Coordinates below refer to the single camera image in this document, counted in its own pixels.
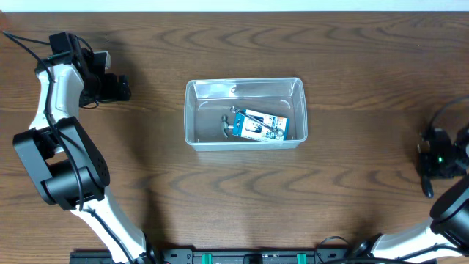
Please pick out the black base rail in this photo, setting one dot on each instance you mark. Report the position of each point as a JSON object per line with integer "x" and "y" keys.
{"x": 303, "y": 256}

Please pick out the clear plastic container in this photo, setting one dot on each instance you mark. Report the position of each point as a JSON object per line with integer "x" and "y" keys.
{"x": 267, "y": 113}

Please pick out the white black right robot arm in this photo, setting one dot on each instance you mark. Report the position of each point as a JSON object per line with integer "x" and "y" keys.
{"x": 445, "y": 232}

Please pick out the small steel claw hammer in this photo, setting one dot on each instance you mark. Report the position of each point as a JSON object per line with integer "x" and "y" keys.
{"x": 225, "y": 126}

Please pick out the silver combination wrench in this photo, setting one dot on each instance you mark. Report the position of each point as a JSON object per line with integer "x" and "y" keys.
{"x": 256, "y": 120}

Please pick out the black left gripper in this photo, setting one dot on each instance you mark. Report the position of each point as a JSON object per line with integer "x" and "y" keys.
{"x": 111, "y": 87}

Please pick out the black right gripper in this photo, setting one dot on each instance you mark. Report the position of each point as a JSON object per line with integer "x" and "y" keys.
{"x": 427, "y": 170}

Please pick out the blue white screwdriver box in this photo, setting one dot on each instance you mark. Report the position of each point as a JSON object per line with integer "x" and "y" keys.
{"x": 253, "y": 128}

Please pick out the black yellow screwdriver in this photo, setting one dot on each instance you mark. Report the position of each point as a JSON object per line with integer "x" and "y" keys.
{"x": 427, "y": 187}

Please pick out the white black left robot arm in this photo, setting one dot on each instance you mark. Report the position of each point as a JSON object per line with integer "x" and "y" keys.
{"x": 65, "y": 166}

